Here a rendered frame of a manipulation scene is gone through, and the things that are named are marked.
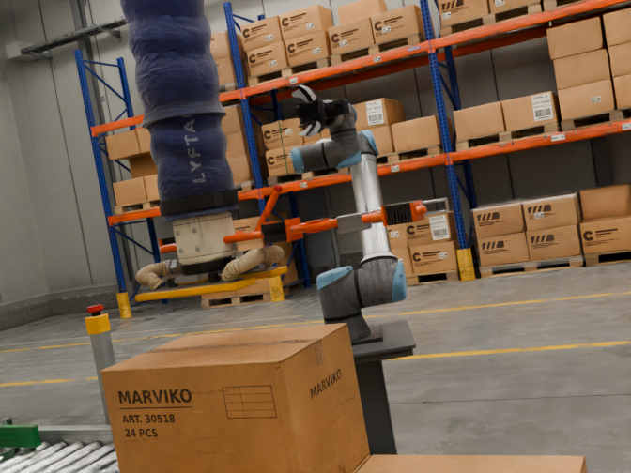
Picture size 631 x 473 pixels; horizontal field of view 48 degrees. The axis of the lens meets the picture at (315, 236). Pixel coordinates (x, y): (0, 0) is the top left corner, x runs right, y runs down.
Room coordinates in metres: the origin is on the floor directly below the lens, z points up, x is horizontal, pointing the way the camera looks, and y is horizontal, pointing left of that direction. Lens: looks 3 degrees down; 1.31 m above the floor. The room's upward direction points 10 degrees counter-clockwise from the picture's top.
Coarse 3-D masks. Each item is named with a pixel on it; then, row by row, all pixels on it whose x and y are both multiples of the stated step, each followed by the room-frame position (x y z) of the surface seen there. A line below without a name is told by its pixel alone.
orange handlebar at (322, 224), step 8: (416, 208) 1.72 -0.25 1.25; (424, 208) 1.73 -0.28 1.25; (368, 216) 1.77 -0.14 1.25; (376, 216) 1.76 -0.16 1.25; (304, 224) 1.85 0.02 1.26; (312, 224) 1.84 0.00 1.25; (320, 224) 1.83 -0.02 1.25; (328, 224) 1.82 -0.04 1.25; (336, 224) 1.81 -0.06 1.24; (240, 232) 2.26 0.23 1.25; (248, 232) 1.98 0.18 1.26; (256, 232) 1.92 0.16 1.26; (296, 232) 1.87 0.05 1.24; (312, 232) 1.84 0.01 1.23; (224, 240) 1.96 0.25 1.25; (232, 240) 1.95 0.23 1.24; (240, 240) 1.94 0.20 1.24; (160, 248) 2.07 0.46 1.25; (168, 248) 2.05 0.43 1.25; (176, 248) 2.04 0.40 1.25
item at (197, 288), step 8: (216, 272) 1.91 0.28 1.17; (168, 280) 1.96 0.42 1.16; (208, 280) 1.91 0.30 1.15; (216, 280) 1.90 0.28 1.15; (240, 280) 1.89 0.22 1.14; (248, 280) 1.88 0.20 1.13; (160, 288) 1.99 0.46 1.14; (168, 288) 1.94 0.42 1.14; (176, 288) 1.93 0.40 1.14; (184, 288) 1.91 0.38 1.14; (192, 288) 1.89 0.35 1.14; (200, 288) 1.87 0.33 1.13; (208, 288) 1.86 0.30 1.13; (216, 288) 1.85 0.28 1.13; (224, 288) 1.84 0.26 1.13; (232, 288) 1.83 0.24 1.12; (240, 288) 1.84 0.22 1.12; (136, 296) 1.97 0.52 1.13; (144, 296) 1.96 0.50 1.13; (152, 296) 1.94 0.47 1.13; (160, 296) 1.93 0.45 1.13; (168, 296) 1.92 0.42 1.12; (176, 296) 1.91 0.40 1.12; (184, 296) 1.90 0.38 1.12
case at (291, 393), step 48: (192, 336) 2.29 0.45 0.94; (240, 336) 2.13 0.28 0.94; (288, 336) 2.00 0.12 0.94; (336, 336) 1.98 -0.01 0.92; (144, 384) 1.91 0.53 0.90; (192, 384) 1.83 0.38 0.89; (240, 384) 1.76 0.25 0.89; (288, 384) 1.72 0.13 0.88; (336, 384) 1.94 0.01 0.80; (144, 432) 1.92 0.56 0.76; (192, 432) 1.85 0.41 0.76; (240, 432) 1.78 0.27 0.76; (288, 432) 1.71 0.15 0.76; (336, 432) 1.89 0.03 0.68
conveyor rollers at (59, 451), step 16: (0, 448) 2.80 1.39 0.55; (16, 448) 2.76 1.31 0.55; (32, 448) 2.72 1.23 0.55; (48, 448) 2.68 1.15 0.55; (64, 448) 2.71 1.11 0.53; (80, 448) 2.67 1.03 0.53; (96, 448) 2.62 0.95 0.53; (112, 448) 2.58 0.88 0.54; (0, 464) 2.58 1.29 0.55; (16, 464) 2.55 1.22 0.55; (32, 464) 2.57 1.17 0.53; (48, 464) 2.53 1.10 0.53; (64, 464) 2.48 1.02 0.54; (80, 464) 2.44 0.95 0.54; (96, 464) 2.39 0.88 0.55; (112, 464) 2.36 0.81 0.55
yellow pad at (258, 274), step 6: (252, 270) 2.06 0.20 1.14; (258, 270) 2.03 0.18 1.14; (264, 270) 2.02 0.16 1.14; (270, 270) 2.01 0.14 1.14; (276, 270) 2.02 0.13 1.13; (282, 270) 2.05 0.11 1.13; (240, 276) 2.04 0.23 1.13; (246, 276) 2.03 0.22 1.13; (252, 276) 2.02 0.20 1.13; (258, 276) 2.01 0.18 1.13; (264, 276) 2.00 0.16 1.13; (270, 276) 1.99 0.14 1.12; (276, 276) 2.02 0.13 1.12; (186, 282) 2.12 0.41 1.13; (192, 282) 2.11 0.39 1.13
